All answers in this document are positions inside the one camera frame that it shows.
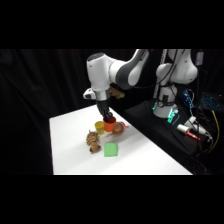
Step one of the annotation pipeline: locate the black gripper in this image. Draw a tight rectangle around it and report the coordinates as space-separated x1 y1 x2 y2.
95 98 116 120

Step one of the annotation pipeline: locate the orange plastic cup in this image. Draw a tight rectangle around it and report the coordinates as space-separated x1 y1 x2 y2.
102 116 117 133

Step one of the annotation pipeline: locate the yellow plastic cup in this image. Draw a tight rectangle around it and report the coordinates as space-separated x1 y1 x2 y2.
94 120 106 136

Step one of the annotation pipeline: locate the striped brown plush toy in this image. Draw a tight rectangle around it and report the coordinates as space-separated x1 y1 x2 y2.
85 130 103 154

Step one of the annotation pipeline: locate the green sponge block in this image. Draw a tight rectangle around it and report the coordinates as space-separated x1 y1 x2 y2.
103 141 120 158

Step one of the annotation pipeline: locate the black robot stand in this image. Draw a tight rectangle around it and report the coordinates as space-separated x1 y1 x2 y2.
123 97 203 158

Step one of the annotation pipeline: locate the green lit control box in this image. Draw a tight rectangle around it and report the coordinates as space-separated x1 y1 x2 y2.
166 108 180 125

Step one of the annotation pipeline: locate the black curtain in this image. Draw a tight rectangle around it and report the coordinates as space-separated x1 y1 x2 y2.
0 49 224 176

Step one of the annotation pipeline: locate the black vertical pole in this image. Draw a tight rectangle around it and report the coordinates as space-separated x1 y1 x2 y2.
195 49 205 134

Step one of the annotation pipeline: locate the tan wrist camera mount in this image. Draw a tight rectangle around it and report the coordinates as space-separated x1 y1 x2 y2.
109 86 126 100

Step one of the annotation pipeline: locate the blue cable bundle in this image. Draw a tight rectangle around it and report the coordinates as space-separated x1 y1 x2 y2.
182 88 197 112

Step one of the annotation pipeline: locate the yellow cable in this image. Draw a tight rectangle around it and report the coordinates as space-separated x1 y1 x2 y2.
209 109 221 155

